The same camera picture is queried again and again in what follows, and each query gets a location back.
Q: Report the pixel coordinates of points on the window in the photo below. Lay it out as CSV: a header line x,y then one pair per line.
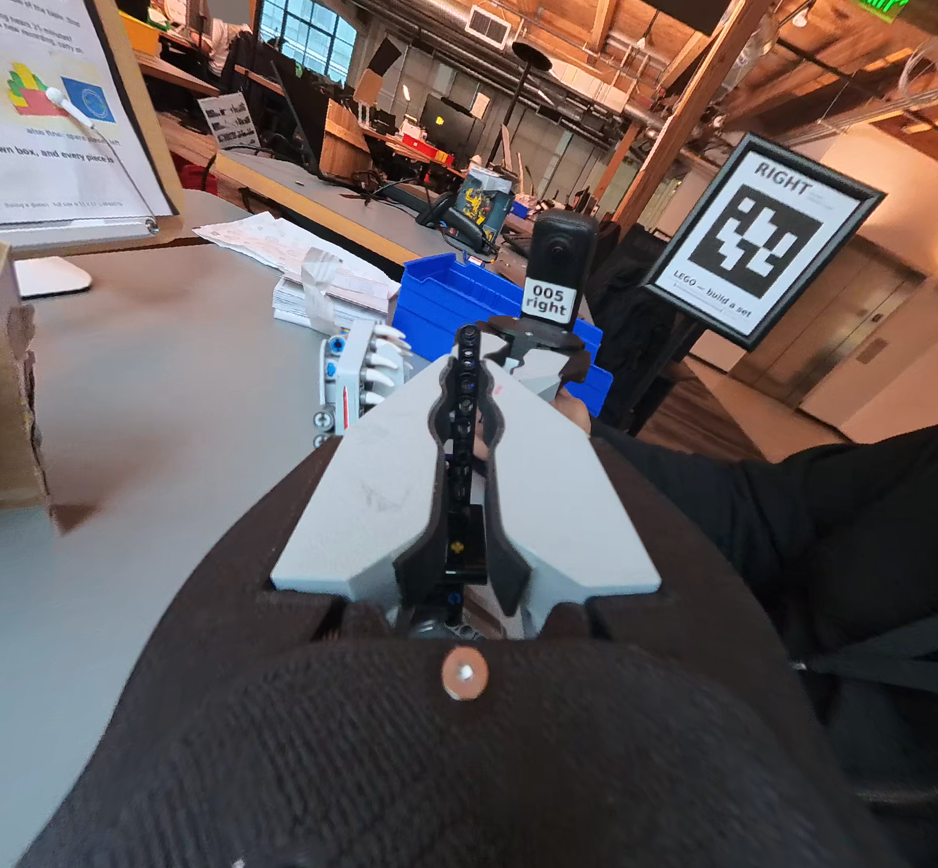
x,y
308,25

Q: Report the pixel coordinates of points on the white air vent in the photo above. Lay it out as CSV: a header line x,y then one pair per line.
x,y
487,25

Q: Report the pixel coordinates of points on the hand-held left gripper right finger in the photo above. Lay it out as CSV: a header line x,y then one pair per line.
x,y
571,509

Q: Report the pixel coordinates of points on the person's right hand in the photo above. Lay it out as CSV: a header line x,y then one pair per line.
x,y
573,410

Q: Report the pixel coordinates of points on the wooden post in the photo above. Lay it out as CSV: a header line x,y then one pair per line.
x,y
696,91

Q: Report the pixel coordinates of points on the white printed paper sign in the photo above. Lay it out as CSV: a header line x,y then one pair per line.
x,y
231,120

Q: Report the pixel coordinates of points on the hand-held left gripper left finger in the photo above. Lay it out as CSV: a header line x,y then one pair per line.
x,y
352,501

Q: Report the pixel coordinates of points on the wall lamp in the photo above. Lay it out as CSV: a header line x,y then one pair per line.
x,y
801,16

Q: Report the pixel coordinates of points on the black framed marker sign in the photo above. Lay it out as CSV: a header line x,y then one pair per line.
x,y
762,238

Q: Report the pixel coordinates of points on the open cardboard box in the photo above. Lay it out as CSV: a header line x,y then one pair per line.
x,y
18,384

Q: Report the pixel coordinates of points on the lego set box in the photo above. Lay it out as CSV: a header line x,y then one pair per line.
x,y
480,205

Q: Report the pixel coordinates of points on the black monitor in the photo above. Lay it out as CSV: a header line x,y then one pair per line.
x,y
447,124

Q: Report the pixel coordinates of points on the metal elevator door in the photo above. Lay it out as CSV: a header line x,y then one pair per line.
x,y
843,326

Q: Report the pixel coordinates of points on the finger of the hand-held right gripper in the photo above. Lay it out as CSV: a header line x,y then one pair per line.
x,y
496,351
542,377

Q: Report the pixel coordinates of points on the yellow bin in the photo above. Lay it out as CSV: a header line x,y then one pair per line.
x,y
139,36

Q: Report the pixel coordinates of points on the person's right forearm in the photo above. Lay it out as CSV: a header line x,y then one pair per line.
x,y
733,501

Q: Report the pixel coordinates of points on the black bag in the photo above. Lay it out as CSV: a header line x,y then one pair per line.
x,y
637,311

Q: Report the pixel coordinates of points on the white stand base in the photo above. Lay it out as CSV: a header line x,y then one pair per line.
x,y
44,276

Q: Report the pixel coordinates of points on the printed instruction sheet stand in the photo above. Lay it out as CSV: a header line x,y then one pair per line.
x,y
66,40

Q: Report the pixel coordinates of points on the black desk phone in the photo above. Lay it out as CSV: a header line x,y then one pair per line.
x,y
440,212

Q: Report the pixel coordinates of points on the blue plastic bin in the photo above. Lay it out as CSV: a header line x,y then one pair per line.
x,y
440,296

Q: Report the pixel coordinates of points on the black floor lamp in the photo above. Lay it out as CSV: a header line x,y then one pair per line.
x,y
531,56

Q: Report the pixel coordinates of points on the pink plastic bag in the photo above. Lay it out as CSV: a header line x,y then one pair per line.
x,y
319,296

